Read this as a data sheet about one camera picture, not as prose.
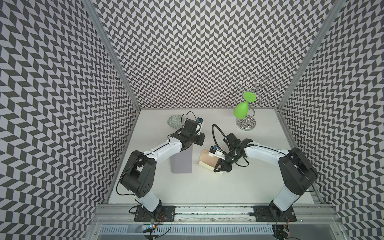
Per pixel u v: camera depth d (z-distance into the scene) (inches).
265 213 28.5
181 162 35.2
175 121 43.3
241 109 34.4
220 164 30.2
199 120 31.5
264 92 31.0
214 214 29.1
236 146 26.8
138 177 17.6
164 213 28.0
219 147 30.5
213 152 29.9
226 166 29.0
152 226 26.1
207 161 31.5
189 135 27.3
